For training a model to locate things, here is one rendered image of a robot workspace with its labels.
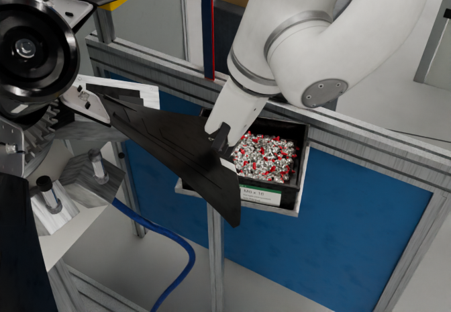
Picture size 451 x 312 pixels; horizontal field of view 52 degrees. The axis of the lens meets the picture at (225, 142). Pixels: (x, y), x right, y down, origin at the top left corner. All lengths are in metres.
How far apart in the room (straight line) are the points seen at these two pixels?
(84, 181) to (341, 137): 0.51
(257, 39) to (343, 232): 0.79
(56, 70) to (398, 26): 0.35
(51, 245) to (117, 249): 1.00
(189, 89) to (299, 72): 0.66
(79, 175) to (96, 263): 1.06
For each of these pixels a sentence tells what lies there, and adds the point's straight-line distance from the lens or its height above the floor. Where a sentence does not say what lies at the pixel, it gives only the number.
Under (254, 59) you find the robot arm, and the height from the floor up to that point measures 1.20.
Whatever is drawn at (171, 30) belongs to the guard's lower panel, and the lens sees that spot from 2.24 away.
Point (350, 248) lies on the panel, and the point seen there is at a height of 0.47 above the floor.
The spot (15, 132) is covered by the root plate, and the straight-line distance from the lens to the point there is 0.59.
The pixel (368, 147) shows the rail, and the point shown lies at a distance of 0.96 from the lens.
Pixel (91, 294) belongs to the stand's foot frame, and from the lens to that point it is 1.64.
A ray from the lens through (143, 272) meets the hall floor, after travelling 1.74.
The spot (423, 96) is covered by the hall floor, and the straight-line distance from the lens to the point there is 2.53.
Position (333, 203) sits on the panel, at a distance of 1.14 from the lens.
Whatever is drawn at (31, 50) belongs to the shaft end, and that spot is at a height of 1.22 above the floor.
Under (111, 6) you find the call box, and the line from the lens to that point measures 1.05.
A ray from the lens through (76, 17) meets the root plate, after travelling 0.61.
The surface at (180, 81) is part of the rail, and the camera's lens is 1.09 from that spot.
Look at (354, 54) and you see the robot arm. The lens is 0.43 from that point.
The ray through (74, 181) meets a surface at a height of 0.95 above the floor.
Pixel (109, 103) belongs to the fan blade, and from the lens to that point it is 0.64.
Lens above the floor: 1.50
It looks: 46 degrees down
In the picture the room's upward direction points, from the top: straight up
